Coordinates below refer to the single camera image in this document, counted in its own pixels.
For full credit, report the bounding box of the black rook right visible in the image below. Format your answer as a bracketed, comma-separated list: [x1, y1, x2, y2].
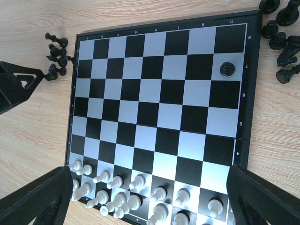
[259, 0, 280, 15]

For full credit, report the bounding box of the black piece top left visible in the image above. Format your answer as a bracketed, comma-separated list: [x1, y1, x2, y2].
[48, 44, 67, 57]

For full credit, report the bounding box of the black knight left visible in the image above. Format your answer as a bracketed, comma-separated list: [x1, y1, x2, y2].
[45, 63, 58, 81]

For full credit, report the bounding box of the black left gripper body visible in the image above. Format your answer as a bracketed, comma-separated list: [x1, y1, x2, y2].
[0, 61, 16, 114]

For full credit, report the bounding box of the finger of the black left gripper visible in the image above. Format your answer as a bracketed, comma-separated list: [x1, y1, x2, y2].
[7, 63, 45, 103]

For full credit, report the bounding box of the black bishop right top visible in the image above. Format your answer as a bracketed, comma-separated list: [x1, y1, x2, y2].
[277, 0, 300, 26]

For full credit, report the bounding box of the white rook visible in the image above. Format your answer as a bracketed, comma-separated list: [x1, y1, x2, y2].
[72, 179, 79, 191]

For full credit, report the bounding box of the black and silver chessboard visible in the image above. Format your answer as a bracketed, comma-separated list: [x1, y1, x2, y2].
[65, 10, 263, 225]

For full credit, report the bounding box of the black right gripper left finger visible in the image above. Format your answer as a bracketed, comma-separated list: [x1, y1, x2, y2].
[0, 166, 73, 225]

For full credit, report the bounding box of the black knight right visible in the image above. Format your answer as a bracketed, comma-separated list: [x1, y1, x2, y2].
[277, 36, 300, 67]

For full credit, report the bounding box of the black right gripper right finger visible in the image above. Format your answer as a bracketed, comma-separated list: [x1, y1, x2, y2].
[227, 165, 300, 225]

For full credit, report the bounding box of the black pawn right extra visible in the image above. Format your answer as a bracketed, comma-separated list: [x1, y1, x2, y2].
[269, 32, 287, 50]

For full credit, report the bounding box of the black knight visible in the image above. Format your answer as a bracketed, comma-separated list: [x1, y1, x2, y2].
[277, 36, 300, 67]
[45, 63, 58, 81]

